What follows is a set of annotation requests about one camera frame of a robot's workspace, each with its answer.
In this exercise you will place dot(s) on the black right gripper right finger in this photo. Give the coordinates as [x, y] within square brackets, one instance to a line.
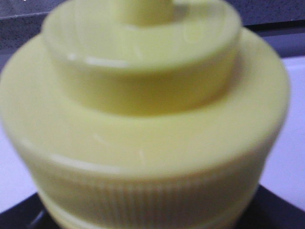
[268, 211]

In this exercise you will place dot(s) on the yellow squeeze bottle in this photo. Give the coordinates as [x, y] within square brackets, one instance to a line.
[144, 114]

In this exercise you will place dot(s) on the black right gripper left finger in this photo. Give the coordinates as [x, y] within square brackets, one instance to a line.
[28, 214]

